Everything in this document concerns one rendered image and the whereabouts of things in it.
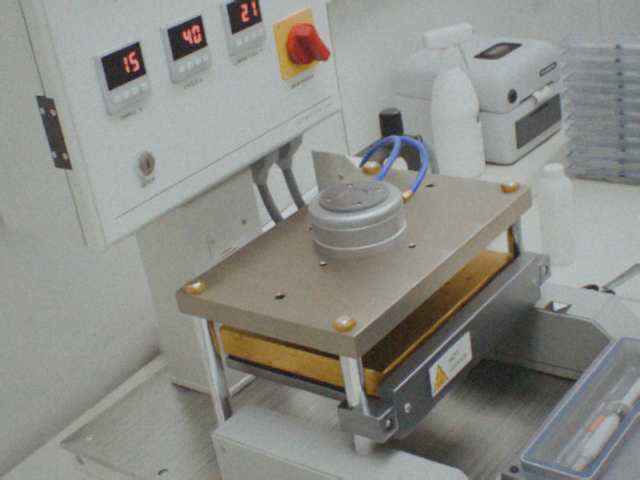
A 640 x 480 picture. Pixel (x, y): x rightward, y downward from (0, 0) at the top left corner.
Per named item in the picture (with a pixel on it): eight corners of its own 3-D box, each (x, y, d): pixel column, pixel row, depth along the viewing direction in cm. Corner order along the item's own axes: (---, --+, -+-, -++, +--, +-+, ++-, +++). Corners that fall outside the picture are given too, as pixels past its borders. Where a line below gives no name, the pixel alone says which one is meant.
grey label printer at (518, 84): (396, 152, 193) (384, 61, 185) (457, 114, 206) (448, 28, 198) (515, 170, 177) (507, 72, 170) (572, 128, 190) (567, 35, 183)
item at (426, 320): (226, 367, 92) (204, 270, 88) (372, 255, 107) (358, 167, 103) (392, 417, 81) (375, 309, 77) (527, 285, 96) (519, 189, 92)
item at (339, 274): (145, 369, 94) (110, 236, 88) (350, 222, 115) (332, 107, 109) (371, 441, 79) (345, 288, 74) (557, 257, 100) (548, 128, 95)
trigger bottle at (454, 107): (447, 186, 175) (430, 38, 165) (430, 170, 183) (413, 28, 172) (496, 174, 177) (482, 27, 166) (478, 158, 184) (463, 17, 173)
